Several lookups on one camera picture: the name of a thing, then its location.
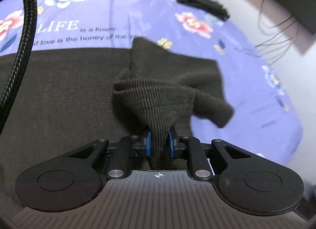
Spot dark brown ribbed pants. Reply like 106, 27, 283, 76
1, 38, 233, 216

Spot folded black garment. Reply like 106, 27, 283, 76
177, 0, 230, 22

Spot purple floral bed sheet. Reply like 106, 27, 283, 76
0, 0, 303, 165

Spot wall cables bundle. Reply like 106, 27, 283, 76
254, 0, 301, 67

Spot black braided cable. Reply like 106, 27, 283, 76
0, 0, 38, 136

